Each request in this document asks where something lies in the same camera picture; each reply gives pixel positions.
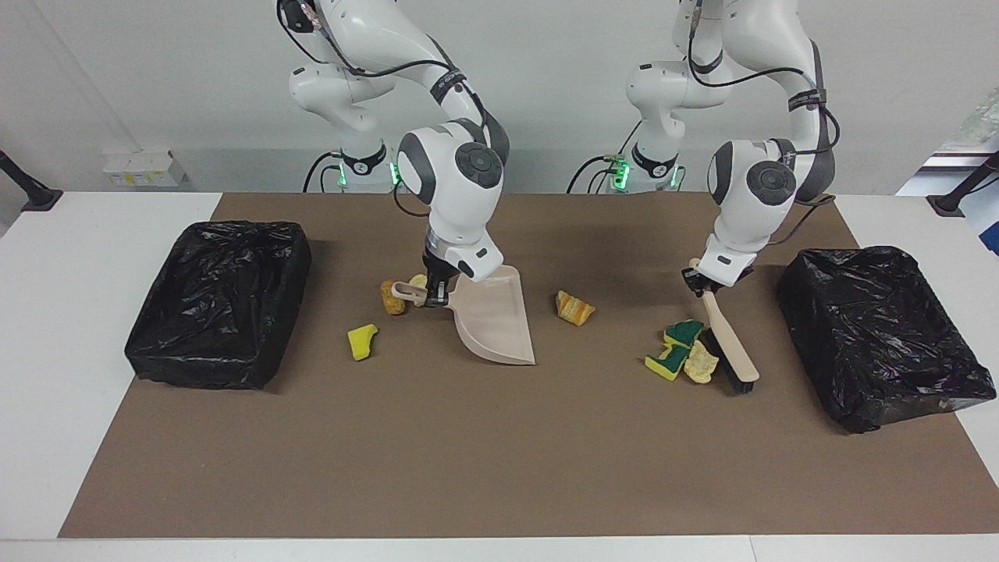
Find beige plastic dustpan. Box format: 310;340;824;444
390;264;537;366

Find beige hand brush black bristles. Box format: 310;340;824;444
688;258;760;393

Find pale yellow bread piece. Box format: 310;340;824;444
684;340;720;385

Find notched green yellow sponge piece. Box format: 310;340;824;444
645;343;692;382

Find striped orange croissant piece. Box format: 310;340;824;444
556;290;596;326

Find black bag lined bin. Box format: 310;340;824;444
777;246;997;434
125;221;313;390

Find brown table mat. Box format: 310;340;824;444
59;192;999;539

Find black stand foot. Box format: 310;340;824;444
0;148;64;213
926;152;999;218

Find blue panel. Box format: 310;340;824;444
964;195;999;257

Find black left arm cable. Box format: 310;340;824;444
687;0;842;247

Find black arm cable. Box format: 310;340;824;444
275;0;500;219
687;0;842;247

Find black base cable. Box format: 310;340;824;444
567;155;625;194
303;151;344;194

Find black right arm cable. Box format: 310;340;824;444
275;0;500;219

